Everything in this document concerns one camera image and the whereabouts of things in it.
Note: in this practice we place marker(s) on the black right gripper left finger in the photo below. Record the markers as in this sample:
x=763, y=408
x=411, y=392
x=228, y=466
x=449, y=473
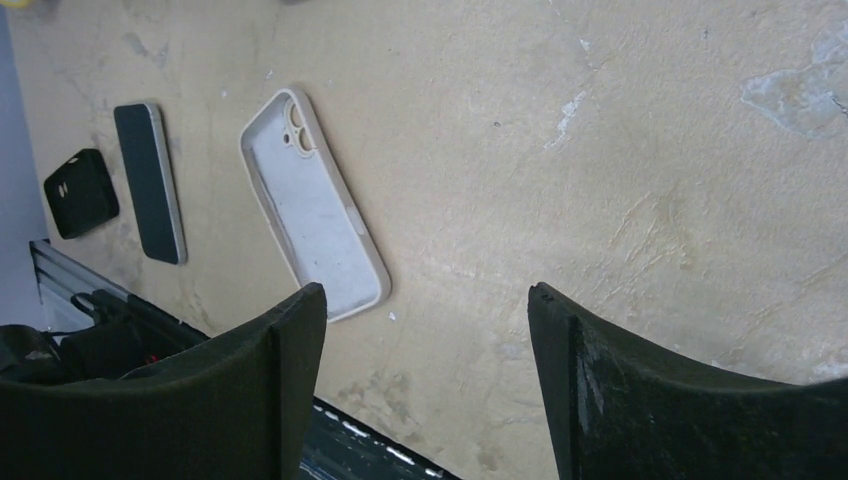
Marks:
x=236, y=406

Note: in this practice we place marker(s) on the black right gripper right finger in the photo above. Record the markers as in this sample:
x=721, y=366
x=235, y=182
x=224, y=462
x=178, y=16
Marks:
x=621, y=407

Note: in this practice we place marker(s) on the beige phone case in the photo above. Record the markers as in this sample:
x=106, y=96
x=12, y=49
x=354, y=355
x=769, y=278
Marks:
x=314, y=220

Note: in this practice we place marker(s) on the black phone case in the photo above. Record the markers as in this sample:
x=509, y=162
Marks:
x=80, y=194

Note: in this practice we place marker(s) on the silver-edged phone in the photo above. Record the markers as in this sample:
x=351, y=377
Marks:
x=146, y=159

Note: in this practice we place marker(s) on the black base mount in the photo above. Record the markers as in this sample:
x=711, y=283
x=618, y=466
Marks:
x=335, y=446

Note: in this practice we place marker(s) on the aluminium rail frame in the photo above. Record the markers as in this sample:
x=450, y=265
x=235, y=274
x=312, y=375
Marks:
x=59, y=277

